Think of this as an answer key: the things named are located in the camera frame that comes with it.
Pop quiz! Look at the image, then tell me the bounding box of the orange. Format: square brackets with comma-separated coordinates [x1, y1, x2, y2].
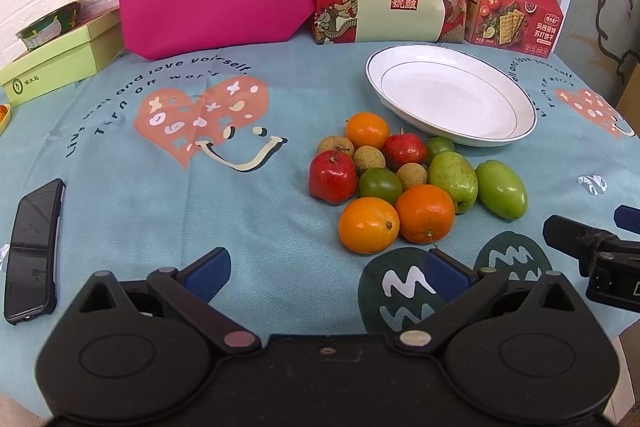
[345, 112, 390, 150]
[337, 197, 400, 255]
[395, 184, 456, 245]

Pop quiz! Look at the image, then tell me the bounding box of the green oval jujube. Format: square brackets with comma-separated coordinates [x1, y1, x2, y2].
[475, 159, 528, 221]

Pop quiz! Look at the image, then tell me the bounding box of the green pear-like fruit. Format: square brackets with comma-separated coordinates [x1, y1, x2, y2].
[427, 150, 478, 215]

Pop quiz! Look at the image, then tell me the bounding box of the green round fruit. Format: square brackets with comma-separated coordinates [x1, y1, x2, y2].
[425, 136, 456, 166]
[358, 168, 404, 205]

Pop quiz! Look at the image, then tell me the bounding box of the green round fruit back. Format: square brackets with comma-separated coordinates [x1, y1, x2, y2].
[425, 136, 456, 166]

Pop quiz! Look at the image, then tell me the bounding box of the red apple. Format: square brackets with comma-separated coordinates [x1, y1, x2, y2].
[308, 150, 358, 206]
[382, 133, 427, 172]

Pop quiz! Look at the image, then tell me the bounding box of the orange back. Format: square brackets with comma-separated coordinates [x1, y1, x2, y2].
[345, 112, 390, 150]

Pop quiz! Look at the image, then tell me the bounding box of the teal printed tablecloth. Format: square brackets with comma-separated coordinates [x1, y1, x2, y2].
[0, 28, 640, 419]

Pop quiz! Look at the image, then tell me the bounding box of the black smartphone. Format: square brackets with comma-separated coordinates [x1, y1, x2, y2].
[3, 178, 65, 325]

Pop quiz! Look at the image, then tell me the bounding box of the white ceramic plate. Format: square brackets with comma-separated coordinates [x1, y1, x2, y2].
[366, 44, 537, 148]

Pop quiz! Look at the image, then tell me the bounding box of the red cracker box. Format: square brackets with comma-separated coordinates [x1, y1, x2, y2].
[465, 0, 563, 58]

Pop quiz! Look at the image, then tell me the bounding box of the yellow fruit tray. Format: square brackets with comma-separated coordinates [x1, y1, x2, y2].
[0, 104, 12, 134]

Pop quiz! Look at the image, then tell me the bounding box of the light green box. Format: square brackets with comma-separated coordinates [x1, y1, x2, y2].
[1, 10, 124, 106]

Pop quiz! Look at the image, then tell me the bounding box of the green patterned bowl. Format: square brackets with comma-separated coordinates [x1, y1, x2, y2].
[16, 1, 81, 52]

